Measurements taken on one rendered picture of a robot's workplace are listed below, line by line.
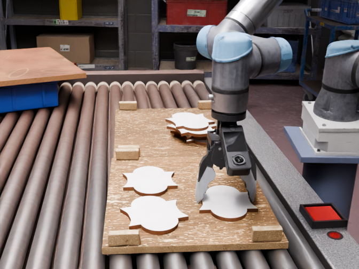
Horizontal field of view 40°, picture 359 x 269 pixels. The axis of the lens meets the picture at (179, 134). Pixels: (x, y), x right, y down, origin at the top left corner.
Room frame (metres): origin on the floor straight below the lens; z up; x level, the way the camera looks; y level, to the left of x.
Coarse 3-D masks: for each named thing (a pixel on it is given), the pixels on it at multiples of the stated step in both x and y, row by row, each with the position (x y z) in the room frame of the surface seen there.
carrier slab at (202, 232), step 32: (128, 160) 1.16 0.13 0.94; (160, 160) 1.16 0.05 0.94; (192, 160) 1.17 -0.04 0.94; (128, 192) 0.98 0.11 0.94; (192, 192) 0.99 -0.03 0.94; (256, 192) 1.00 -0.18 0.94; (128, 224) 0.85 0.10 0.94; (192, 224) 0.85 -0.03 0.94; (224, 224) 0.86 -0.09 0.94; (256, 224) 0.86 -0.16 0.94
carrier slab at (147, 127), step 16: (128, 112) 1.55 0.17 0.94; (144, 112) 1.55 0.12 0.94; (160, 112) 1.56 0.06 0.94; (176, 112) 1.56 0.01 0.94; (192, 112) 1.56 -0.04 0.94; (208, 112) 1.57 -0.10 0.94; (128, 128) 1.40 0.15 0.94; (144, 128) 1.40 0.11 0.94; (160, 128) 1.40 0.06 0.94; (128, 144) 1.27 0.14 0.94; (144, 144) 1.27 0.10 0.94; (160, 144) 1.27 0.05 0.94; (176, 144) 1.28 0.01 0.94; (192, 144) 1.28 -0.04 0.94
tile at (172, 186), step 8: (144, 168) 1.09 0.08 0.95; (152, 168) 1.09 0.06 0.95; (160, 168) 1.09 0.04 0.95; (128, 176) 1.04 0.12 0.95; (136, 176) 1.05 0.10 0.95; (144, 176) 1.05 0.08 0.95; (152, 176) 1.05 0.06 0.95; (160, 176) 1.05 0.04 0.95; (168, 176) 1.05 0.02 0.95; (128, 184) 1.00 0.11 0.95; (136, 184) 1.00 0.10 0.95; (144, 184) 1.01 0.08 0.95; (152, 184) 1.01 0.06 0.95; (160, 184) 1.01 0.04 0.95; (168, 184) 1.01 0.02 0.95; (176, 184) 1.01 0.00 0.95; (136, 192) 0.98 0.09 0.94; (144, 192) 0.97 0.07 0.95; (152, 192) 0.97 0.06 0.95; (160, 192) 0.97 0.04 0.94
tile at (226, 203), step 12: (216, 192) 0.97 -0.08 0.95; (228, 192) 0.97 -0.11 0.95; (240, 192) 0.98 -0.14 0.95; (204, 204) 0.92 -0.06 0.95; (216, 204) 0.92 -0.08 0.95; (228, 204) 0.92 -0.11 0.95; (240, 204) 0.92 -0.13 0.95; (252, 204) 0.92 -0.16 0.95; (216, 216) 0.88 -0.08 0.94; (228, 216) 0.87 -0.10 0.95; (240, 216) 0.87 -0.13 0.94
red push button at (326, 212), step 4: (308, 208) 0.94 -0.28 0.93; (312, 208) 0.94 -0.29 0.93; (316, 208) 0.94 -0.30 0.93; (320, 208) 0.94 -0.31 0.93; (324, 208) 0.94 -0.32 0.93; (328, 208) 0.94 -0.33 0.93; (312, 212) 0.92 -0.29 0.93; (316, 212) 0.92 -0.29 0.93; (320, 212) 0.92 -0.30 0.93; (324, 212) 0.92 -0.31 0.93; (328, 212) 0.92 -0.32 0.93; (332, 212) 0.92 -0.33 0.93; (312, 216) 0.91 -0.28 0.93; (316, 216) 0.91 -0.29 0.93; (320, 216) 0.91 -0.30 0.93; (324, 216) 0.91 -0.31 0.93; (328, 216) 0.91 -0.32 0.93; (332, 216) 0.91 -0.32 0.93; (336, 216) 0.91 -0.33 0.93
